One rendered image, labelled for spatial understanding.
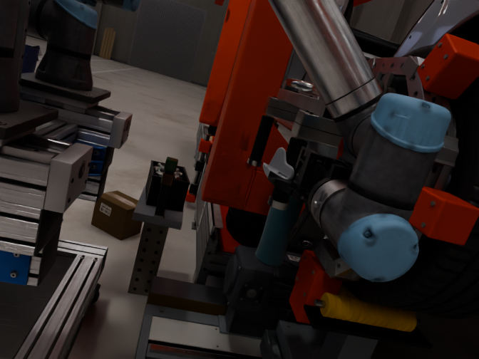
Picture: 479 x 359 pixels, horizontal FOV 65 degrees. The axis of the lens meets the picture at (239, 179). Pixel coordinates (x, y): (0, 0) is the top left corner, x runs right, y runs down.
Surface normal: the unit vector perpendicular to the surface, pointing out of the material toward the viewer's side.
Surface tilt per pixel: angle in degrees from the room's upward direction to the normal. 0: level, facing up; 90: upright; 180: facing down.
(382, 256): 90
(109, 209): 90
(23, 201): 90
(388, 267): 90
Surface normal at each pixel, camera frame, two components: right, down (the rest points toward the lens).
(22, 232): 0.11, 0.30
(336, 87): -0.49, 0.40
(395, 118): -0.67, -0.04
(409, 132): -0.29, 0.13
